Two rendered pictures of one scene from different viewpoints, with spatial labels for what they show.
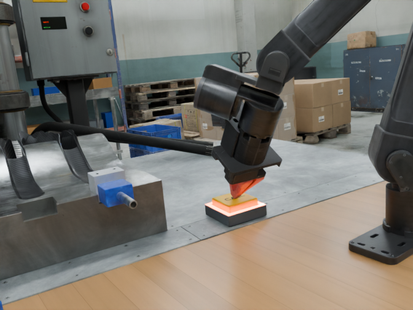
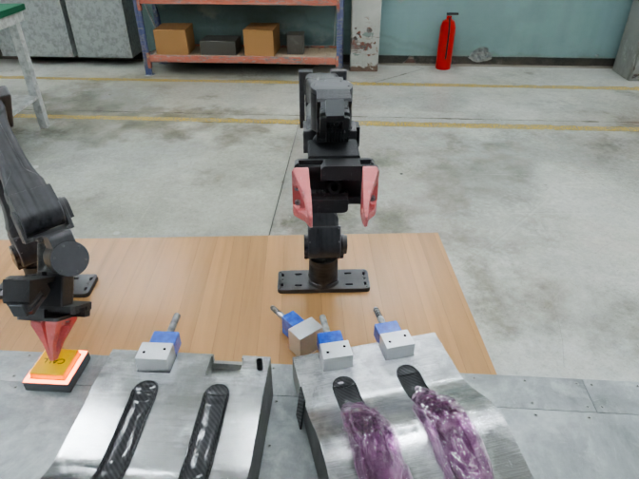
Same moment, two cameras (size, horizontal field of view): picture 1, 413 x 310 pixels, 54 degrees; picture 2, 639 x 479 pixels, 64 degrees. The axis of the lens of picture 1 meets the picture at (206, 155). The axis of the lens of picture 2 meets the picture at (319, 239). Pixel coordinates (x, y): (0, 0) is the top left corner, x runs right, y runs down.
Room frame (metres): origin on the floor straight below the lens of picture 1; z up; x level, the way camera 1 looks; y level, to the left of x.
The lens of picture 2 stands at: (0.97, 0.69, 1.50)
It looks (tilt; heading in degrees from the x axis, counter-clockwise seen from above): 33 degrees down; 213
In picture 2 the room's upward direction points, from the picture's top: straight up
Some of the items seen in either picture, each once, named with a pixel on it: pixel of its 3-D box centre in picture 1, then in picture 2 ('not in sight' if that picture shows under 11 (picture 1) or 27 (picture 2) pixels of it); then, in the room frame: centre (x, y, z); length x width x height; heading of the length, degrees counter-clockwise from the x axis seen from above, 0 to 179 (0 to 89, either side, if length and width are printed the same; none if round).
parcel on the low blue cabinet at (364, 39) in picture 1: (361, 40); not in sight; (7.49, -2.96, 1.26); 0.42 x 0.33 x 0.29; 29
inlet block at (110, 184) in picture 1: (117, 194); (165, 341); (0.59, 0.14, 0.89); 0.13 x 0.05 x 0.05; 30
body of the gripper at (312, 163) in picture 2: not in sight; (333, 174); (0.44, 0.37, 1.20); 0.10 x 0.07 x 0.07; 125
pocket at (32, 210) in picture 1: (39, 216); (225, 373); (0.57, 0.26, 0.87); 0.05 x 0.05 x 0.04; 29
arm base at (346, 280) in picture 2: not in sight; (323, 268); (0.21, 0.21, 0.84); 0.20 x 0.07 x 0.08; 124
